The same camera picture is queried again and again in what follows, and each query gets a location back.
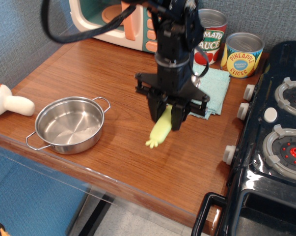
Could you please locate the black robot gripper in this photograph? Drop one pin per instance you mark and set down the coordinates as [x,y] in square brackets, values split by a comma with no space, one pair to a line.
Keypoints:
[176,83]

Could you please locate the spoon with yellow-green handle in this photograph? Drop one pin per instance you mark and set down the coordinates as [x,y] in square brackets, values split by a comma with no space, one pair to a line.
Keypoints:
[161,128]

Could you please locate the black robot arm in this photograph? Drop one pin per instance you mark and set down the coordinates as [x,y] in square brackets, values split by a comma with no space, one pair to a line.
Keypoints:
[178,31]

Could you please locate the stainless steel pot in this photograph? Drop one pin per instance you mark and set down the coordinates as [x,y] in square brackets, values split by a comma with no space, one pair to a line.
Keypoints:
[69,125]

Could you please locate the light blue folded cloth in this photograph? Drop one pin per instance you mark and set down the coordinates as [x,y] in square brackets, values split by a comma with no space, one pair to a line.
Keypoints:
[215,84]

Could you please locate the toy microwave oven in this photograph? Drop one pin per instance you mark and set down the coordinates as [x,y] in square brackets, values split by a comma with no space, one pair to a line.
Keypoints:
[135,32]

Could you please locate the pineapple slices can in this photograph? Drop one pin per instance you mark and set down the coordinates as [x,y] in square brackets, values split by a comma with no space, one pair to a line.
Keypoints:
[241,54]

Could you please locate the tomato sauce can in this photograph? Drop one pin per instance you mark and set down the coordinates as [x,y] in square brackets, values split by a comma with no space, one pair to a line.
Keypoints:
[215,23]

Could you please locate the dark blue toy stove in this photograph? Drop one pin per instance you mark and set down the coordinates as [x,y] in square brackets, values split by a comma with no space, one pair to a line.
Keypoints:
[261,196]

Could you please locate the white brown plush mushroom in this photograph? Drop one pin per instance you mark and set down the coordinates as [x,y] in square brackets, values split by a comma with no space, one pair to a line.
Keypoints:
[16,104]

